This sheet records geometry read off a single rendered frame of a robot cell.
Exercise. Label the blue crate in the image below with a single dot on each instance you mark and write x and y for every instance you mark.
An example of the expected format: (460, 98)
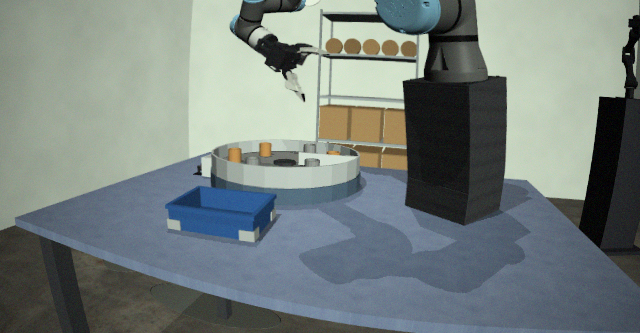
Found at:
(231, 221)

